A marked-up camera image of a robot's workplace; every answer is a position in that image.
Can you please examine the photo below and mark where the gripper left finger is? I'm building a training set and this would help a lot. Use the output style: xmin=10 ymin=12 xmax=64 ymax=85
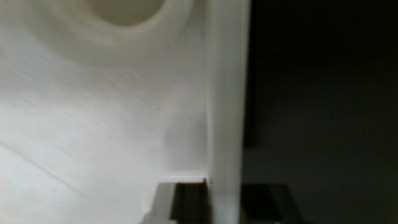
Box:
xmin=140 ymin=182 xmax=209 ymax=224

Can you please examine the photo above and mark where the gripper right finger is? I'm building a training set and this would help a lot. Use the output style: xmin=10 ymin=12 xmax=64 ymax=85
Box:
xmin=240 ymin=184 xmax=309 ymax=224

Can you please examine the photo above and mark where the white square tabletop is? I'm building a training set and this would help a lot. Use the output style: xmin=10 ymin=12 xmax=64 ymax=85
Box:
xmin=0 ymin=0 xmax=250 ymax=224

